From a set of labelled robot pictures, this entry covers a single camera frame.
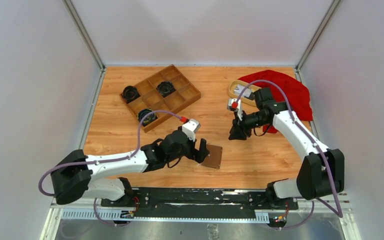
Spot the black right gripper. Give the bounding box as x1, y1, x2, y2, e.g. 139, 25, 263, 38
228, 109, 269, 141

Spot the brown leather card holder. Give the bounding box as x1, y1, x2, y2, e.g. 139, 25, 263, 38
201, 144, 223, 169

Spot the white credit card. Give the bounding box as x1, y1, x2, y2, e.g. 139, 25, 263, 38
233, 84, 254, 100

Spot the beige oval tray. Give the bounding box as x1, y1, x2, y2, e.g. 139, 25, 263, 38
228, 79, 262, 108

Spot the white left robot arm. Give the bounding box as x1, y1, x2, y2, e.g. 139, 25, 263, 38
50, 129, 210, 207

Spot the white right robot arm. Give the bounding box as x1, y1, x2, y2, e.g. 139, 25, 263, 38
227, 87, 345, 209

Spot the brown wooden compartment tray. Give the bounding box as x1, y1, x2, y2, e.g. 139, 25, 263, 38
119, 64, 202, 123

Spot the red cloth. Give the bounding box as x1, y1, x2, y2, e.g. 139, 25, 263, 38
239, 70, 313, 122

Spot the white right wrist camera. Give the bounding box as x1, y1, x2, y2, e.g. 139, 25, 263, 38
227, 98, 243, 121

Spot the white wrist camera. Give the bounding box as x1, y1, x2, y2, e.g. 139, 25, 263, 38
227, 98, 243, 121
181, 119, 201, 142

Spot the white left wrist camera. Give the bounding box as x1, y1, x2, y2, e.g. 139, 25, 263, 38
181, 119, 201, 142

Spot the black coiled cable lower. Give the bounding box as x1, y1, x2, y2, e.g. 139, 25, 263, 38
137, 108, 158, 127

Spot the black coiled cable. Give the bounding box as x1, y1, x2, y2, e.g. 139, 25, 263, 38
137, 108, 158, 127
122, 85, 142, 103
156, 80, 176, 98

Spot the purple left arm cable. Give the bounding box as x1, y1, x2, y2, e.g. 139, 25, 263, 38
38, 110, 188, 197

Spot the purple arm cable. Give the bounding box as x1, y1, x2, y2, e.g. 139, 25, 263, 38
235, 79, 344, 219
38, 110, 188, 197

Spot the black coiled cable upper right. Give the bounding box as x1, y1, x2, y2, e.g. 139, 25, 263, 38
156, 80, 176, 98

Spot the black coiled cable upper left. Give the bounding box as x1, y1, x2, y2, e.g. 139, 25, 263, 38
122, 85, 142, 103

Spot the right aluminium corner post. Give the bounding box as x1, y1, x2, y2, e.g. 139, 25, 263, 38
295, 0, 343, 72

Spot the aluminium corner post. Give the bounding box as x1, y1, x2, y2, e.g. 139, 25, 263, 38
62, 0, 106, 70
295, 0, 343, 72

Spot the aluminium table edge rail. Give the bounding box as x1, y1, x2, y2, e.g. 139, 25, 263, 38
77, 66, 107, 149

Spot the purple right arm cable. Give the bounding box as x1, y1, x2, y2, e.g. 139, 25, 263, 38
235, 79, 344, 219

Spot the slotted cable duct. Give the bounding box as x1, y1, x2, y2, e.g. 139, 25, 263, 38
61, 208, 270, 224

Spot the left aluminium corner post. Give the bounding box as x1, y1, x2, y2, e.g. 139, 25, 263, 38
62, 0, 106, 70

